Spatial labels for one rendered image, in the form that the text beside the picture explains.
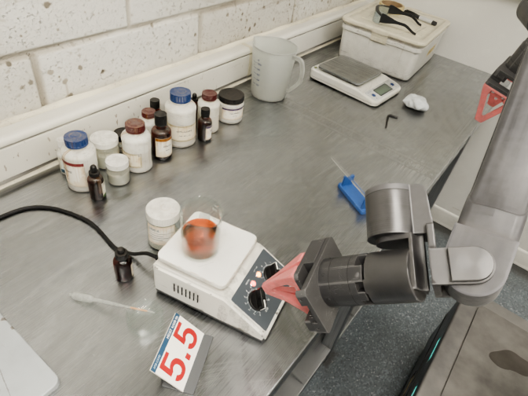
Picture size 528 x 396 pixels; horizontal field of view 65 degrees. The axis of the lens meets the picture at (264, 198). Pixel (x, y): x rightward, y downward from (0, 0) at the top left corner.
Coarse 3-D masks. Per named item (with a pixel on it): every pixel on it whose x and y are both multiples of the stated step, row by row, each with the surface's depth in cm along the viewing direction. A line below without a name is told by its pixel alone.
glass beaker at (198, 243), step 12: (192, 204) 62; (204, 204) 62; (216, 204) 61; (180, 216) 58; (192, 216) 63; (204, 216) 64; (216, 216) 63; (192, 228) 57; (204, 228) 57; (216, 228) 59; (192, 240) 59; (204, 240) 59; (216, 240) 61; (192, 252) 61; (204, 252) 61; (216, 252) 63
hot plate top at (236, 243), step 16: (224, 224) 69; (176, 240) 65; (224, 240) 66; (240, 240) 67; (256, 240) 67; (160, 256) 62; (176, 256) 63; (224, 256) 64; (240, 256) 64; (192, 272) 61; (208, 272) 61; (224, 272) 62
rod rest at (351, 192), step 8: (344, 176) 92; (352, 176) 93; (344, 184) 94; (352, 184) 95; (344, 192) 93; (352, 192) 92; (360, 192) 93; (352, 200) 90; (360, 200) 91; (360, 208) 89
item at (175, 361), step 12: (180, 324) 60; (180, 336) 59; (192, 336) 61; (168, 348) 57; (180, 348) 59; (192, 348) 60; (168, 360) 56; (180, 360) 58; (168, 372) 56; (180, 372) 57; (180, 384) 56
